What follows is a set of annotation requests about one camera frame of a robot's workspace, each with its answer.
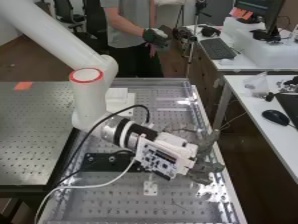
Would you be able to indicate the black camera tripod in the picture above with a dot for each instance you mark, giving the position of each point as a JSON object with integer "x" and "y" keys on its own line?
{"x": 196, "y": 20}

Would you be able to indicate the clear plastic bag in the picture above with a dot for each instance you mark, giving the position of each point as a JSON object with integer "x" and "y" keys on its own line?
{"x": 257, "y": 85}

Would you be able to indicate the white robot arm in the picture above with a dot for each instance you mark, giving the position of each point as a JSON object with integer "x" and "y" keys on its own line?
{"x": 53, "y": 36}

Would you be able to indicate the black office chair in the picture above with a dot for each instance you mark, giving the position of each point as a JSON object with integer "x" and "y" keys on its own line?
{"x": 67, "y": 10}

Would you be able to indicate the clear box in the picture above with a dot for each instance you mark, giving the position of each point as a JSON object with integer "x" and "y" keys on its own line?
{"x": 133, "y": 206}

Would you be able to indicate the black headphones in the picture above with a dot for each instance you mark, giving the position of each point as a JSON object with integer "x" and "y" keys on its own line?
{"x": 210, "y": 31}

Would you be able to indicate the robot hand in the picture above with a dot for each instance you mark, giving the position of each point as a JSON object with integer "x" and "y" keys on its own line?
{"x": 168, "y": 156}

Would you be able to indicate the black computer monitor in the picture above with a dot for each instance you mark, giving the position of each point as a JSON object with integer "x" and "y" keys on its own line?
{"x": 261, "y": 6}

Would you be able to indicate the small white box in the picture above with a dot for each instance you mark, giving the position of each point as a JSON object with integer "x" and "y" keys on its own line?
{"x": 121, "y": 100}

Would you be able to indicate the person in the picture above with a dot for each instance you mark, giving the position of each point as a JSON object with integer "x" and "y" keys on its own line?
{"x": 128, "y": 26}

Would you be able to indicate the black keyboard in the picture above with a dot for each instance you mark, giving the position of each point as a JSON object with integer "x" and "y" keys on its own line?
{"x": 290, "y": 110}
{"x": 217, "y": 48}

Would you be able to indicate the small black gadget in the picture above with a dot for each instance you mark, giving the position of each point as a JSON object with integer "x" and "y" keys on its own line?
{"x": 269, "y": 97}

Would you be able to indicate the black computer mouse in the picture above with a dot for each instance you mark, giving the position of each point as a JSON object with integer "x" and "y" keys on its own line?
{"x": 274, "y": 117}

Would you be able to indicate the orange sticky note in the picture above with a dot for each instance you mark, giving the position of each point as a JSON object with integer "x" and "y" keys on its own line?
{"x": 241, "y": 13}

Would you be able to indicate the orange tape patch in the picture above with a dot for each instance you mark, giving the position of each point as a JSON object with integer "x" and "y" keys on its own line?
{"x": 23, "y": 86}

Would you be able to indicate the white desk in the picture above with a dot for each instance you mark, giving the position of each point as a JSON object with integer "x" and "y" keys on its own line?
{"x": 230, "y": 65}
{"x": 248, "y": 106}

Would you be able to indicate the black plate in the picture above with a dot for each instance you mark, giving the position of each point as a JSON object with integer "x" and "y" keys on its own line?
{"x": 101, "y": 162}

